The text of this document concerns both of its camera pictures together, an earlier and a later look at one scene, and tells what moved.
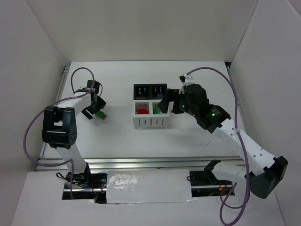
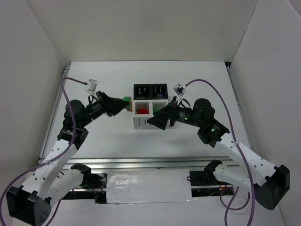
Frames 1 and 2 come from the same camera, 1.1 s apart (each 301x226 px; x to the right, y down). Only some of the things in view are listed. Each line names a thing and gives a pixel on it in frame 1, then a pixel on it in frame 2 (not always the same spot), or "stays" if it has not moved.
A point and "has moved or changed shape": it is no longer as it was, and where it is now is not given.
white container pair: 147,114 stays
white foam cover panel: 136,186 stays
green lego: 100,114 has moved or changed shape
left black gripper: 93,112 → 106,103
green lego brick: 156,110 stays
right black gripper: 170,101 → 172,115
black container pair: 142,92 stays
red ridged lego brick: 142,111 stays
